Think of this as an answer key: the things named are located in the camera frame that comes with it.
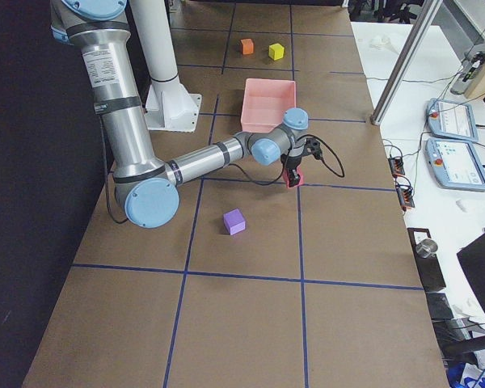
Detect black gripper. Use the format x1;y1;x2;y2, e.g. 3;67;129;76
281;139;311;188

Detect red foam block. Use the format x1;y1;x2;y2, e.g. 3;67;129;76
283;167;304;188

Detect purple foam block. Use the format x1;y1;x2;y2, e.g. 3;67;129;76
223;209;246;235

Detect yellow foam block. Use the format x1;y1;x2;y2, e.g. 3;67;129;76
268;43;285;61

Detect orange foam block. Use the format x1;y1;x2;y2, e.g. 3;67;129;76
239;38;255;55

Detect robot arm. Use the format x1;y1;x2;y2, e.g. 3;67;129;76
50;1;309;228

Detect pink plastic bin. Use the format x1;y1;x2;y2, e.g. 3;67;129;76
241;78;297;133

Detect orange connector box far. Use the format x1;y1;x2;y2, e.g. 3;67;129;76
388;156;405;177

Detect orange connector box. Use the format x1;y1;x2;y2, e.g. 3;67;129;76
395;182;415;211
388;156;405;177

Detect orange connector box near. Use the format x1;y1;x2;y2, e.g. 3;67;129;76
395;182;415;211

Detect white mounting pillar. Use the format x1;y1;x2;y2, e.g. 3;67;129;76
129;0;202;133

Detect metal cup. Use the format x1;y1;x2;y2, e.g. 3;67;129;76
415;238;438;259

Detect crumpled white paper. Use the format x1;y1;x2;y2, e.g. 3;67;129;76
369;35;398;53

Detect near teach pendant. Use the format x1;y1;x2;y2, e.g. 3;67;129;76
425;137;485;192

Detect teach pendant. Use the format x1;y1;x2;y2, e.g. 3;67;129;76
425;137;485;192
426;99;479;142

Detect far teach pendant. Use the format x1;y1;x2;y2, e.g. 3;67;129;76
426;99;479;142

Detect aluminium frame post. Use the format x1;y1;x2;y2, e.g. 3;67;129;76
370;0;443;126

